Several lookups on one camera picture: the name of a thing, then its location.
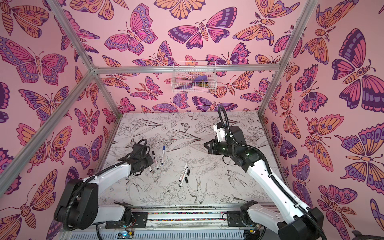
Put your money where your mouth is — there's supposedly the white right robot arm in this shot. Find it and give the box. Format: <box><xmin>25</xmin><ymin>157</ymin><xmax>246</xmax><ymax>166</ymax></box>
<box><xmin>204</xmin><ymin>123</ymin><xmax>327</xmax><ymax>240</ymax></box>

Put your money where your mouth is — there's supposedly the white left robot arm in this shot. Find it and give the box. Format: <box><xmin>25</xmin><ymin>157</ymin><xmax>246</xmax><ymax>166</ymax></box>
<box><xmin>54</xmin><ymin>139</ymin><xmax>154</xmax><ymax>232</ymax></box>

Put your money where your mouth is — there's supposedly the green circuit board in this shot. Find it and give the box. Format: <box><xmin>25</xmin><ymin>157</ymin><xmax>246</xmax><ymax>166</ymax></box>
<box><xmin>118</xmin><ymin>232</ymin><xmax>134</xmax><ymax>240</ymax></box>

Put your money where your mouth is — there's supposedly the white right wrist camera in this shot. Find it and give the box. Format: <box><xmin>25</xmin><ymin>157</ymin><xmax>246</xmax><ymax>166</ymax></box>
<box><xmin>214</xmin><ymin>123</ymin><xmax>228</xmax><ymax>143</ymax></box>

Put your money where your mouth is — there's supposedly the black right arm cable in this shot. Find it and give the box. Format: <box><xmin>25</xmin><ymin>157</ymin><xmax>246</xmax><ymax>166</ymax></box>
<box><xmin>217</xmin><ymin>105</ymin><xmax>328</xmax><ymax>240</ymax></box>

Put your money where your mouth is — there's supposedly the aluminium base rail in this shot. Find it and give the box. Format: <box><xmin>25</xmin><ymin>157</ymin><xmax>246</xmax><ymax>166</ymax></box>
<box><xmin>58</xmin><ymin>205</ymin><xmax>267</xmax><ymax>240</ymax></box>

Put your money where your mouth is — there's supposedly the white wire basket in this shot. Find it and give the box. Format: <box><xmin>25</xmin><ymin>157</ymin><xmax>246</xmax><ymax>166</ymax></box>
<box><xmin>170</xmin><ymin>61</ymin><xmax>218</xmax><ymax>94</ymax></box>

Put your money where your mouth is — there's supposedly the aluminium frame post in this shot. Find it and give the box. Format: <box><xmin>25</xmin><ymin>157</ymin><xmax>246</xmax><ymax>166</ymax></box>
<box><xmin>258</xmin><ymin>0</ymin><xmax>318</xmax><ymax>117</ymax></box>
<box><xmin>47</xmin><ymin>0</ymin><xmax>120</xmax><ymax>118</ymax></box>

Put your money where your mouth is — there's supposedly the aluminium frame left beam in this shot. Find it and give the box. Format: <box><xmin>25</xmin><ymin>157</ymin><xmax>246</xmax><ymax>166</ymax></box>
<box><xmin>1</xmin><ymin>71</ymin><xmax>94</xmax><ymax>195</ymax></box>

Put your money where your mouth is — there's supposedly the aluminium frame right post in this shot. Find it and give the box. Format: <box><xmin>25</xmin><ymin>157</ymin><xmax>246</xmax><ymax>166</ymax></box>
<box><xmin>258</xmin><ymin>0</ymin><xmax>318</xmax><ymax>117</ymax></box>

